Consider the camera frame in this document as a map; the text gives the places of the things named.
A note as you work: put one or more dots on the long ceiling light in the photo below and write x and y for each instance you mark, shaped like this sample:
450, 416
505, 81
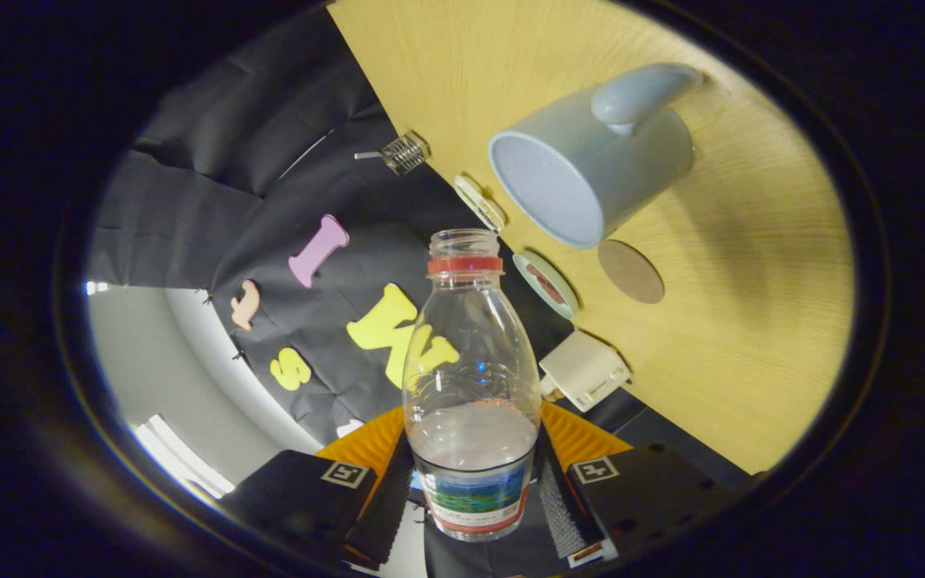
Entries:
185, 457

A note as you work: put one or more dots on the black backdrop cloth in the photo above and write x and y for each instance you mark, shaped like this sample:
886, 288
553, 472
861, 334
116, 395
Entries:
270, 160

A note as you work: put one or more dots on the light blue cup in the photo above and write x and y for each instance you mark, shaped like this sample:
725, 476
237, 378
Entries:
631, 160

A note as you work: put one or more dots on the wooden table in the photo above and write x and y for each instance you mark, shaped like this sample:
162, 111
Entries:
751, 321

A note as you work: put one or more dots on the pale green round plate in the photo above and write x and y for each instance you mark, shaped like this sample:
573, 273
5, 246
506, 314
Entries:
567, 305

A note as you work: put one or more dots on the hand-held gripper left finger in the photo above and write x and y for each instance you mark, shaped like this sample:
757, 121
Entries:
386, 506

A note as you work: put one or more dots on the brown round coaster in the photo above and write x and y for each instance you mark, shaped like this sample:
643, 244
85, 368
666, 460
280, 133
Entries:
631, 271

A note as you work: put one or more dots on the clear plastic juice bottle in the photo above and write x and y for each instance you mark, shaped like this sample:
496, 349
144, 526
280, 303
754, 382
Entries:
470, 361

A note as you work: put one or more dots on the white toaster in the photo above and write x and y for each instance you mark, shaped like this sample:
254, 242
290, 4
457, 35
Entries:
587, 369

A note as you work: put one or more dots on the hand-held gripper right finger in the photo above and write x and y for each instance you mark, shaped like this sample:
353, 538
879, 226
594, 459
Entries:
567, 514

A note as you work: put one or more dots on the small ceiling light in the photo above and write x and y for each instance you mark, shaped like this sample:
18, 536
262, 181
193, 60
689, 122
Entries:
96, 287

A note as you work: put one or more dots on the white oblong dish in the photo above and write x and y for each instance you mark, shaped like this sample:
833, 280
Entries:
480, 203

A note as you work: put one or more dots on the brown meat piece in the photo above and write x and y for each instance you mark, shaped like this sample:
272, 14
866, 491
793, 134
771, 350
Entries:
546, 283

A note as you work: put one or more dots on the toast bread slice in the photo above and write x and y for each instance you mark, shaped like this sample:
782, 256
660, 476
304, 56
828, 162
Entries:
551, 389

